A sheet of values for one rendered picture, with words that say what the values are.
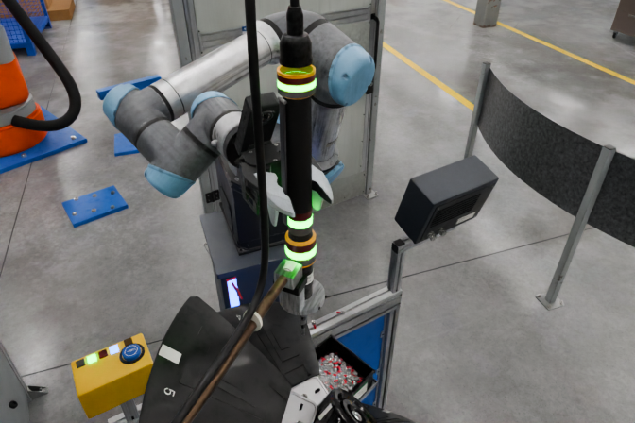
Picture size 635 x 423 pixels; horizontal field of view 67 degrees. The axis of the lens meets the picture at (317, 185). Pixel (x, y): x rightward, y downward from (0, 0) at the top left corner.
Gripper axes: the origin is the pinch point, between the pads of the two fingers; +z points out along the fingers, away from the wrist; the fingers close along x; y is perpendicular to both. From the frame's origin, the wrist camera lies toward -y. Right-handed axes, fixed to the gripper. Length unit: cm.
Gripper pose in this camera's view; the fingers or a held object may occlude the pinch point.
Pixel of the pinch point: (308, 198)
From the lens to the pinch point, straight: 60.2
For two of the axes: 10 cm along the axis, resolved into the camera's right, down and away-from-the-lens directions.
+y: 0.0, 8.2, 5.7
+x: -8.6, 2.9, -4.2
